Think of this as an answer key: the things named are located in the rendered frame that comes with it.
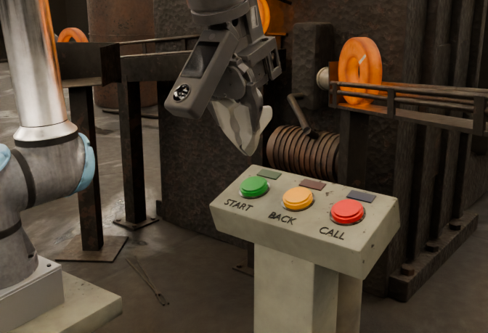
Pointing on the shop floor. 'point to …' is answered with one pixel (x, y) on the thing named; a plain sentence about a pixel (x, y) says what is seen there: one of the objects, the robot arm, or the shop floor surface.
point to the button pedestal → (303, 248)
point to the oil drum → (125, 16)
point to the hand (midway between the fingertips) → (244, 149)
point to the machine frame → (392, 74)
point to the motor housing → (304, 153)
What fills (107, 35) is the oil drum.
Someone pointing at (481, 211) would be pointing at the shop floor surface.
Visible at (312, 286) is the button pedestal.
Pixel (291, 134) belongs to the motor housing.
